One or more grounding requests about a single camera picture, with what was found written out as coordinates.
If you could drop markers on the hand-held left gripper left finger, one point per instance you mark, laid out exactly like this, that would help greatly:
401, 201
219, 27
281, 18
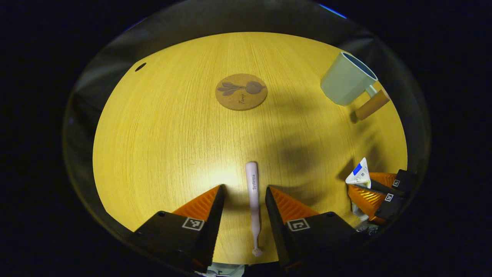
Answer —
213, 227

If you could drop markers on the pale pink toothbrush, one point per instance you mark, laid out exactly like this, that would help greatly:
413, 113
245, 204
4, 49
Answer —
253, 192

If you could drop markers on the white toothpaste tube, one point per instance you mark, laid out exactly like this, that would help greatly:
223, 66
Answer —
360, 175

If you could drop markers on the round brown cork coaster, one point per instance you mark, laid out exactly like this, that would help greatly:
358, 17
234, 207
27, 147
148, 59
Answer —
241, 92

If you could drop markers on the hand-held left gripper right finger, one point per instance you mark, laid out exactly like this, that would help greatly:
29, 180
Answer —
276, 227

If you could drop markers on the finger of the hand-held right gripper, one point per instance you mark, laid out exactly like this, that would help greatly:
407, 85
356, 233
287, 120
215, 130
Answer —
403, 181
365, 200

